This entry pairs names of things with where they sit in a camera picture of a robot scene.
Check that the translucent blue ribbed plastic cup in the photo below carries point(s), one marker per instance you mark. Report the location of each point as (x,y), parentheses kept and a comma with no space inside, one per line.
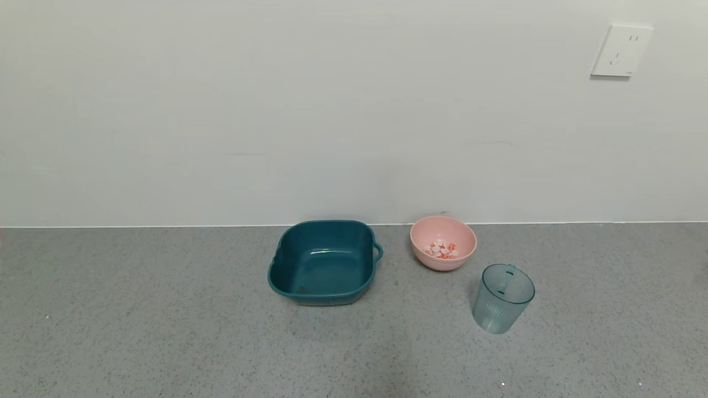
(500,309)

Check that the pile of pink-white solid pieces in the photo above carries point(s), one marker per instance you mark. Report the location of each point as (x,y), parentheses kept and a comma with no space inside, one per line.
(441,250)

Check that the teal square plastic basin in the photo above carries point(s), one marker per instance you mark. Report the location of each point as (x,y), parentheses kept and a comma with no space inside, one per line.
(323,265)

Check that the pink ribbed bowl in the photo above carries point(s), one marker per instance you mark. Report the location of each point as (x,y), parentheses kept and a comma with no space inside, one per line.
(442,229)

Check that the white wall power socket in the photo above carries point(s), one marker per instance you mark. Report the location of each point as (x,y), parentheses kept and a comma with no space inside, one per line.
(621,51)

